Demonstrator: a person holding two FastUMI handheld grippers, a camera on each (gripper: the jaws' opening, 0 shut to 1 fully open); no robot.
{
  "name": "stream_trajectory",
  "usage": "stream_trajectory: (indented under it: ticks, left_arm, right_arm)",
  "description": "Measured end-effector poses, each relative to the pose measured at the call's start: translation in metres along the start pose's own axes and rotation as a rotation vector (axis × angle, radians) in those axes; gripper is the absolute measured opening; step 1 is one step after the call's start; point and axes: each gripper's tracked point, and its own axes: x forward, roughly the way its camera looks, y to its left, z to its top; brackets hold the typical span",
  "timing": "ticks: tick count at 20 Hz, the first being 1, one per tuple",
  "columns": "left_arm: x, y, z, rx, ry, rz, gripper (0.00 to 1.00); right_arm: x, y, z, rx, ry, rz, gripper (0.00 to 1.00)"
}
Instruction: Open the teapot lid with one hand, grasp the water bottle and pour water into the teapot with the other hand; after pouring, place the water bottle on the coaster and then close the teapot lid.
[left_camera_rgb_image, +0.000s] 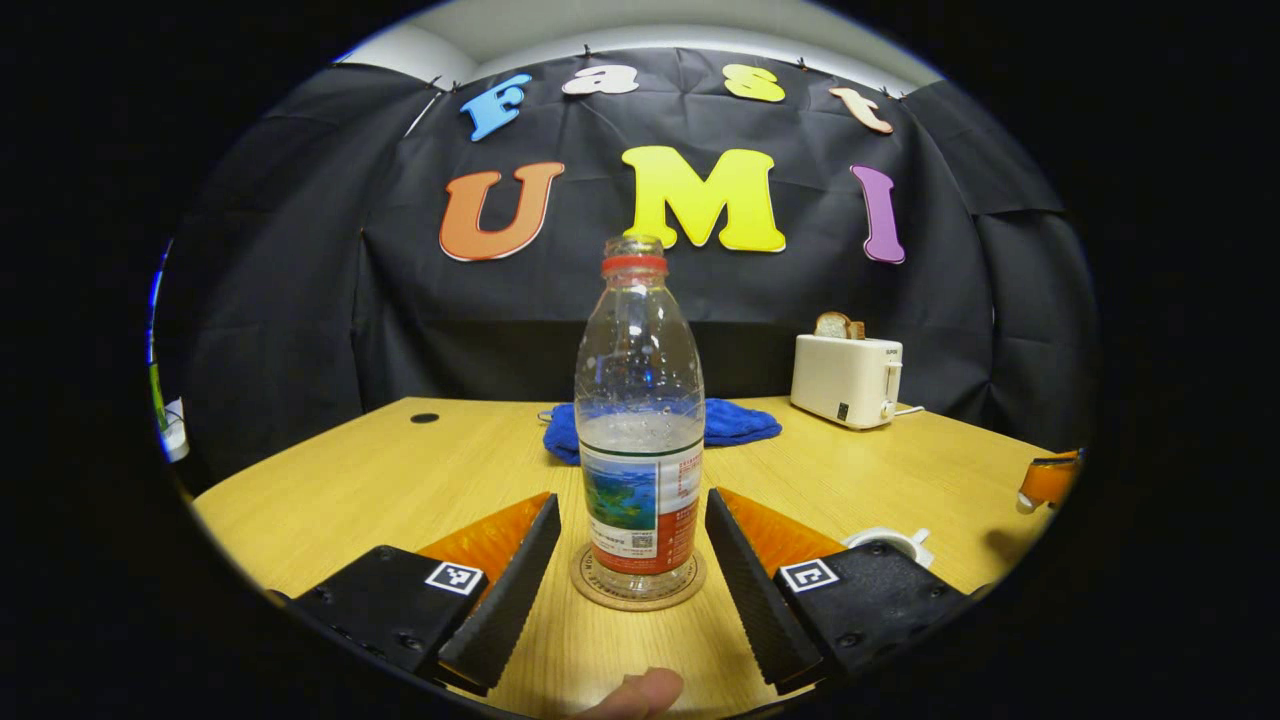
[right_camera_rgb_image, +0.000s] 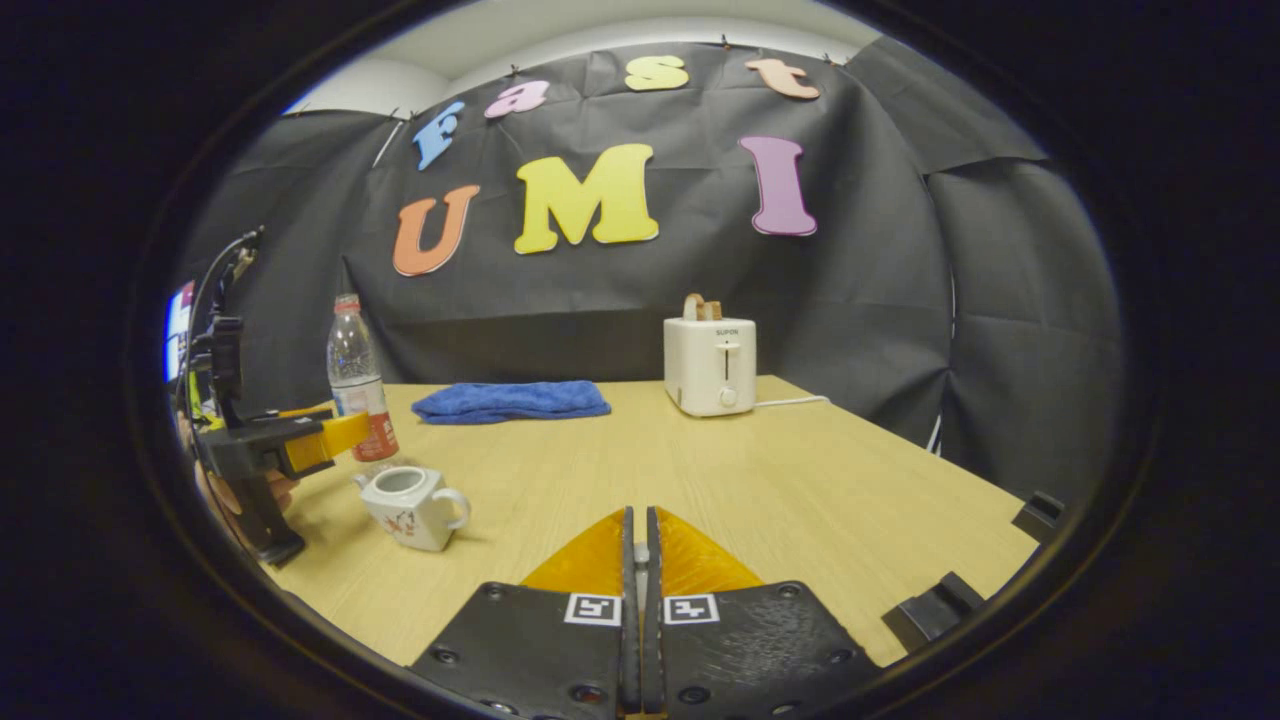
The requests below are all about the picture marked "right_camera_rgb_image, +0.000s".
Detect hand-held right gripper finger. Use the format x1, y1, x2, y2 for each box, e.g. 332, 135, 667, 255
643, 506, 881, 720
410, 506, 641, 720

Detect clear plastic water bottle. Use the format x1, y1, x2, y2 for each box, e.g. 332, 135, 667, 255
327, 293, 400, 463

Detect white teacup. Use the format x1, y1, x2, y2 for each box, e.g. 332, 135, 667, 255
353, 466, 472, 552

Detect computer monitor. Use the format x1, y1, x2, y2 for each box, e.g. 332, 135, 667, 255
164, 282, 197, 383

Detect blue folded towel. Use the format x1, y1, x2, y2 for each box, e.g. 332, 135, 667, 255
411, 380, 612, 426

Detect black table edge clamp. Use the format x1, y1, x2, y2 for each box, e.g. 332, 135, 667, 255
1012, 491, 1067, 544
882, 571, 986, 653

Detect white toaster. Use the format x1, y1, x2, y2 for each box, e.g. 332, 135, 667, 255
663, 316, 758, 418

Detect black backdrop cloth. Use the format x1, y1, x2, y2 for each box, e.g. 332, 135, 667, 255
170, 38, 1126, 511

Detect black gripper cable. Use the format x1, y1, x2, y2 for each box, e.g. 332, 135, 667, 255
178, 228, 265, 421

